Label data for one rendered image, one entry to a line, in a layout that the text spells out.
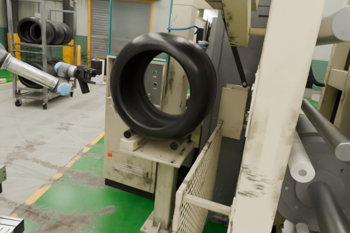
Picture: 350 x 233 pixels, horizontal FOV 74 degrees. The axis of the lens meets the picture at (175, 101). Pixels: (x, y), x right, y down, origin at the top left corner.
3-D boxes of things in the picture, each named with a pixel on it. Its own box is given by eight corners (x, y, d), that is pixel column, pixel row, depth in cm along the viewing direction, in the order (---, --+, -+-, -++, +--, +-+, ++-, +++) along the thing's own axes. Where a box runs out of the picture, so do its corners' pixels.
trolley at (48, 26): (50, 92, 560) (48, 8, 514) (76, 95, 560) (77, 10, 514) (12, 107, 430) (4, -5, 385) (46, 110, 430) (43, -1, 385)
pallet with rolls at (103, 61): (92, 76, 843) (92, 55, 825) (114, 78, 849) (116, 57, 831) (80, 82, 727) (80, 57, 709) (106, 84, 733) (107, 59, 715)
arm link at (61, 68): (61, 74, 155) (64, 61, 154) (74, 78, 152) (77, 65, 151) (52, 73, 148) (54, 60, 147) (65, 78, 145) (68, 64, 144)
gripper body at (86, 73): (90, 70, 139) (73, 65, 142) (88, 84, 141) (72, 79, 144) (98, 69, 146) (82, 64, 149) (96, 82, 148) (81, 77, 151)
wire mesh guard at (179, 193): (208, 209, 167) (222, 116, 151) (210, 209, 167) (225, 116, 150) (156, 361, 85) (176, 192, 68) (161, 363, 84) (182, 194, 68)
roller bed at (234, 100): (220, 125, 163) (226, 83, 156) (242, 130, 158) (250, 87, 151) (215, 134, 145) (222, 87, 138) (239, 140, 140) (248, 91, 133)
